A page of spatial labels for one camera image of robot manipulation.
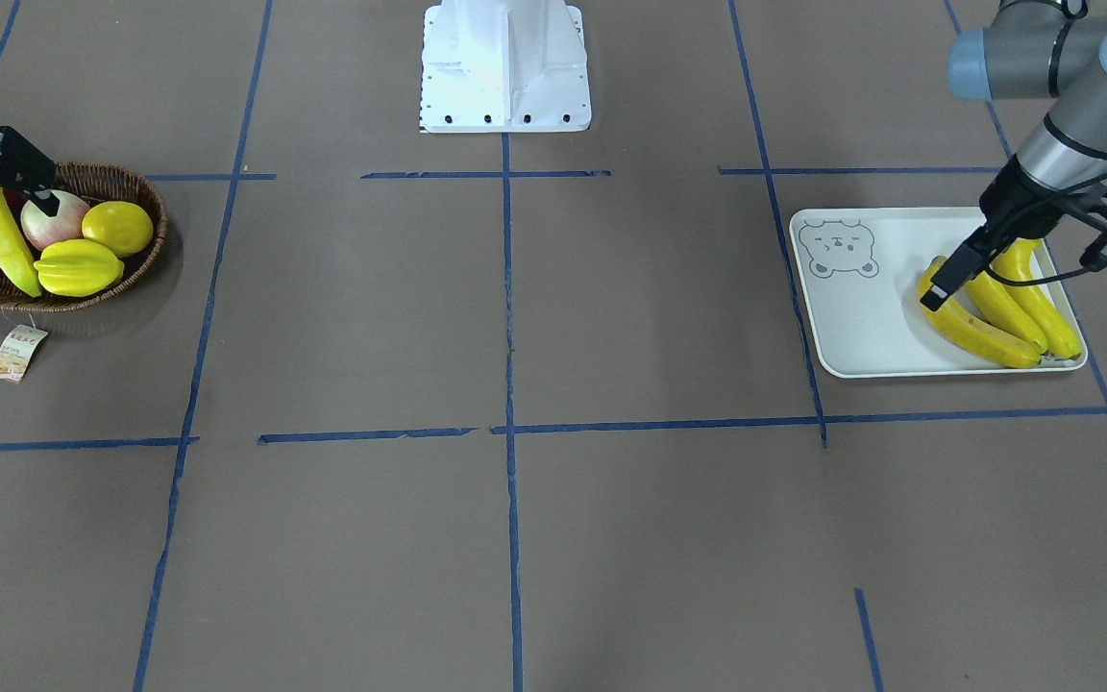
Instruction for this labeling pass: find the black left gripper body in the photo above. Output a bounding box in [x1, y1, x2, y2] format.
[977, 161, 1107, 275]

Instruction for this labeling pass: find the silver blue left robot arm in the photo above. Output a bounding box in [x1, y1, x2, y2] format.
[919, 1, 1107, 311]

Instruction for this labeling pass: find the brown woven wicker basket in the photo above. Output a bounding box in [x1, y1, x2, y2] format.
[0, 161, 170, 312]

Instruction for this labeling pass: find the yellow starfruit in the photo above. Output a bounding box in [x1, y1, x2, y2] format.
[34, 239, 126, 298]

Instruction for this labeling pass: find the white rectangular bear tray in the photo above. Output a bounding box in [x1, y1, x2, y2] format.
[789, 206, 1089, 379]

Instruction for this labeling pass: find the yellow lemon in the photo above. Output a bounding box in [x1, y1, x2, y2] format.
[81, 202, 155, 259]

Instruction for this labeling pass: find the paper price tag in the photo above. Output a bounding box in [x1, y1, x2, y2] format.
[0, 324, 49, 383]

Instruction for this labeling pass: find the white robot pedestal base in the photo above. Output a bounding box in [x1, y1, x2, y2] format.
[420, 1, 593, 133]

